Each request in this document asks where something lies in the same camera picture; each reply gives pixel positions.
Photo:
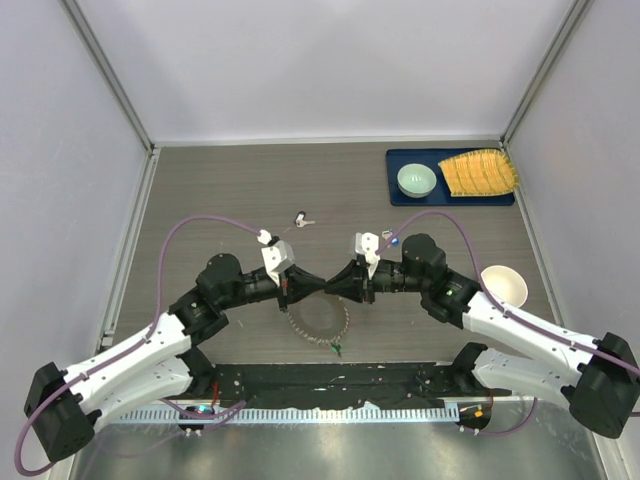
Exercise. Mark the key with black tag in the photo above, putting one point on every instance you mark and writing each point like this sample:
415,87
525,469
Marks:
301,220

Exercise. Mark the left aluminium frame rail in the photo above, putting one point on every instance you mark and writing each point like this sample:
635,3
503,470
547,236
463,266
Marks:
126,250

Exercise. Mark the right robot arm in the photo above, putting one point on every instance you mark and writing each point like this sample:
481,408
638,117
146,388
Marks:
595,379

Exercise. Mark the pale green bowl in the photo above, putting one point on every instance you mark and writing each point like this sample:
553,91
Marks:
416,180

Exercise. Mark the key with blue tag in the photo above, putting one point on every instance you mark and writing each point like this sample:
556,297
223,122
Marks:
389,237

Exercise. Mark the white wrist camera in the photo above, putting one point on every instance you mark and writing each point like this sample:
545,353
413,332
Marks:
277,254
367,245

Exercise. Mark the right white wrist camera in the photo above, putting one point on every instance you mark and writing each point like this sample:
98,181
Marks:
367,245

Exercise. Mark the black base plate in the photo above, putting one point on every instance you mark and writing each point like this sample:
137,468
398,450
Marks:
337,386

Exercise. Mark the blue tray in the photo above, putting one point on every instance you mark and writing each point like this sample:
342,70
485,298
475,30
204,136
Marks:
440,196

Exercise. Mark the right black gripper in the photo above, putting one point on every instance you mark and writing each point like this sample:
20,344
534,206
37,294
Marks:
353,283

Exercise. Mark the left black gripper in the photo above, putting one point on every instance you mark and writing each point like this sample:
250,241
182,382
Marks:
295,284

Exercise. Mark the front aluminium frame rail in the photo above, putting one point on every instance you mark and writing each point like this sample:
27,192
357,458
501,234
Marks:
123,381

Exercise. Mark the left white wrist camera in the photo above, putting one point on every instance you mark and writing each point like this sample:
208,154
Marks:
277,254

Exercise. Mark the key with green tag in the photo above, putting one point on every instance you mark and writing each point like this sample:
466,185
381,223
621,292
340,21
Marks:
336,348

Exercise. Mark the yellow woven cloth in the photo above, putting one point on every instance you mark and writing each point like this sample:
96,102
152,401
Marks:
480,173

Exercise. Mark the white cable duct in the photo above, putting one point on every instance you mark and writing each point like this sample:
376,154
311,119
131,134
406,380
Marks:
367,414

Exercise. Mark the right aluminium frame rail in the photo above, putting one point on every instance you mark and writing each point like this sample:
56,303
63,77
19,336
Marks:
570,24

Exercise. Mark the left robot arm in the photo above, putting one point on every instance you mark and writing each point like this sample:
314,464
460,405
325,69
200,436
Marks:
67,407

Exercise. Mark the metal disc with keyrings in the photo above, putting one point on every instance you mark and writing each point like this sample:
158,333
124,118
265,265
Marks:
320,319

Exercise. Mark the cream bowl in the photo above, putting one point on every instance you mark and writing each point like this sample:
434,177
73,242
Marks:
506,285

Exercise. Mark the aluminium frame rail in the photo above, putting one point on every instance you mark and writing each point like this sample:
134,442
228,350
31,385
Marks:
123,381
126,250
570,24

